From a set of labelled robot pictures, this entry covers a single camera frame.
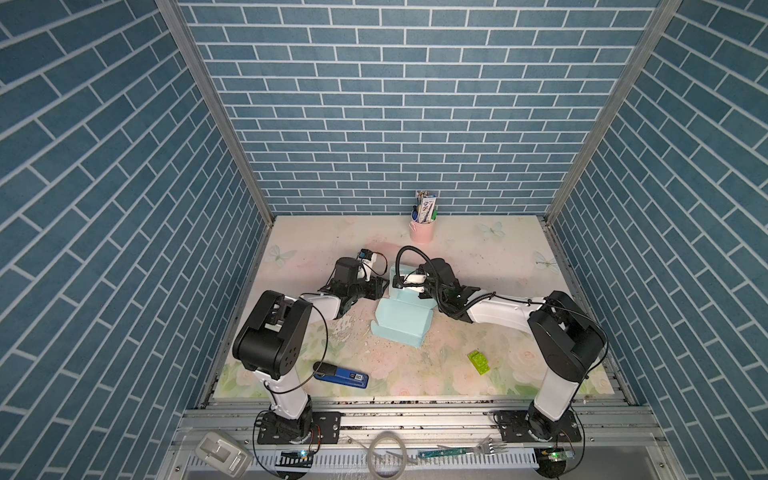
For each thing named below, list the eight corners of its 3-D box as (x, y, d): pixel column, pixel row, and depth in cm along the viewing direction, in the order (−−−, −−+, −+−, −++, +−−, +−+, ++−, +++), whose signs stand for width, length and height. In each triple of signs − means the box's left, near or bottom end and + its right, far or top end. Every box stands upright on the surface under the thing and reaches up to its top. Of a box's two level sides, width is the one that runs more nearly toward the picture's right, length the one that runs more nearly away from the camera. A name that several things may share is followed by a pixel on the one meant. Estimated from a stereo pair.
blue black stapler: (314, 376, 84) (311, 371, 80) (319, 365, 86) (316, 359, 82) (366, 390, 82) (365, 385, 78) (369, 377, 84) (368, 372, 80)
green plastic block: (480, 376, 84) (482, 372, 82) (467, 356, 88) (469, 352, 85) (488, 371, 85) (491, 367, 83) (475, 352, 89) (478, 347, 86)
